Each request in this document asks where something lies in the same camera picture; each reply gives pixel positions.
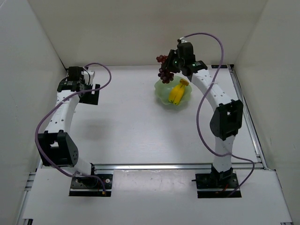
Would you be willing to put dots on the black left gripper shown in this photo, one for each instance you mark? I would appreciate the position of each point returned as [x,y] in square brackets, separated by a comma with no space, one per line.
[89,94]

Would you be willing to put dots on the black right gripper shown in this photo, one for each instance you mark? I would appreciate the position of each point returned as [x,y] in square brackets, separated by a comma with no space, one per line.
[171,60]

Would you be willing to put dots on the dark red fake grapes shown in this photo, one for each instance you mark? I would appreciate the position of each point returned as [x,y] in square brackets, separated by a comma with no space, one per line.
[165,75]

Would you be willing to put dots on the yellow fake banana bunch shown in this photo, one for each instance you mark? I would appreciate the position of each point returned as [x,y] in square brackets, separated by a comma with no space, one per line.
[177,92]

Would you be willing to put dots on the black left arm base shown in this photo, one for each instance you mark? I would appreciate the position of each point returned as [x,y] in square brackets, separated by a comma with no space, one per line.
[91,187]

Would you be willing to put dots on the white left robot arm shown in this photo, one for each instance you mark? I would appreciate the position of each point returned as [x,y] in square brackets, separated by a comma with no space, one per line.
[55,141]

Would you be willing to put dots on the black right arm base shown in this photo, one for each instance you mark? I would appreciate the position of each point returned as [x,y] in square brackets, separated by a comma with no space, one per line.
[208,187]

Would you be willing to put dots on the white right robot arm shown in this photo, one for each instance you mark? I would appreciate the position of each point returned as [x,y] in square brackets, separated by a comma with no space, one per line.
[227,116]

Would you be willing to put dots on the green scalloped fruit bowl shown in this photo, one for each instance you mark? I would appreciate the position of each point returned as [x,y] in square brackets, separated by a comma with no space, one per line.
[162,91]

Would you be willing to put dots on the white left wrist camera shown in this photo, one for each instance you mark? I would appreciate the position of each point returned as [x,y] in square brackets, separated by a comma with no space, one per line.
[88,75]

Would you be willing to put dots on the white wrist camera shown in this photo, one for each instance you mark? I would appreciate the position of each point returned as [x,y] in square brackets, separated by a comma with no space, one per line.
[88,75]
[181,40]

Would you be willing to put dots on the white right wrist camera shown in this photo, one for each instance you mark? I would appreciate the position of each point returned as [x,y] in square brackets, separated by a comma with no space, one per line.
[181,40]

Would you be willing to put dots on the front aluminium rail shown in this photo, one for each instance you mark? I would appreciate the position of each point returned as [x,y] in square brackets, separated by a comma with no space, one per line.
[258,165]

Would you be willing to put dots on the right aluminium side rail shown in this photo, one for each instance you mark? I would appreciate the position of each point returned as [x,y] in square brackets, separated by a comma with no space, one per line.
[280,153]

